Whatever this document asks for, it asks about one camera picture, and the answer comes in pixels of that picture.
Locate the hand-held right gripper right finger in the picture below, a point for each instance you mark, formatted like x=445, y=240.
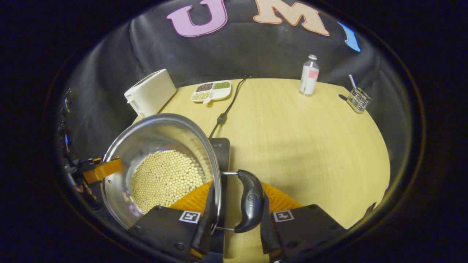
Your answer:
x=268, y=233

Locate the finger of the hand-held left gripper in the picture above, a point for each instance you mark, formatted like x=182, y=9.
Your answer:
x=104, y=170

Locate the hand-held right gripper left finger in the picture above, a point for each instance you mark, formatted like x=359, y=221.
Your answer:
x=201, y=235

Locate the stainless steel pot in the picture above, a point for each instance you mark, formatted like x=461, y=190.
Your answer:
x=146, y=137

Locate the black induction cooktop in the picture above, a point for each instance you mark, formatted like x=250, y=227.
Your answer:
x=223, y=153

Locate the pile of yellow soybeans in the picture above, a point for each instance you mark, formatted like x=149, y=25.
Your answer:
x=166, y=180

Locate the white toaster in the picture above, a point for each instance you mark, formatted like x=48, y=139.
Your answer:
x=150, y=93

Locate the white divided dish of grains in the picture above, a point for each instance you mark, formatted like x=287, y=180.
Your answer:
x=215, y=93

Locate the clear bottle with pink label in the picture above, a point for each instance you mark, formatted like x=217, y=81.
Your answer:
x=309, y=80

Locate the striped drinking straw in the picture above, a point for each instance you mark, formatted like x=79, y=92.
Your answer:
x=352, y=81

